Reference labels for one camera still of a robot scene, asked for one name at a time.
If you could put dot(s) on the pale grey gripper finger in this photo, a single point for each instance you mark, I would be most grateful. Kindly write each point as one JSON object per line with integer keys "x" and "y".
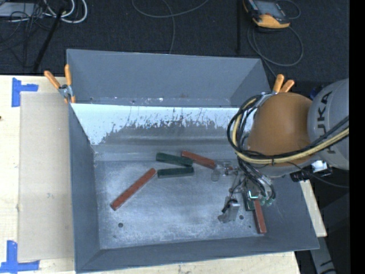
{"x": 232, "y": 210}
{"x": 216, "y": 174}

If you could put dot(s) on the red-brown flat block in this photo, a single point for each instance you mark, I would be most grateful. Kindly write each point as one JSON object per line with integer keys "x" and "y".
{"x": 133, "y": 189}
{"x": 198, "y": 159}
{"x": 260, "y": 220}

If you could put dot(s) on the dark green flat block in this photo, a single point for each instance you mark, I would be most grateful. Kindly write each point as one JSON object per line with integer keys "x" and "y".
{"x": 175, "y": 172}
{"x": 174, "y": 159}

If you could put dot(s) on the grey metal bin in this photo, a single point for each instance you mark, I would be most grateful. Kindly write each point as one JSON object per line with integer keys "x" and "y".
{"x": 171, "y": 204}

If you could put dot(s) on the pale cardboard board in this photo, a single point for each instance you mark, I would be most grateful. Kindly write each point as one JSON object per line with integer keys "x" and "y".
{"x": 45, "y": 178}

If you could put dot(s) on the black cylinder on white bracket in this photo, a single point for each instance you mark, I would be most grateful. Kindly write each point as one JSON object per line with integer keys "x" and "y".
{"x": 301, "y": 175}

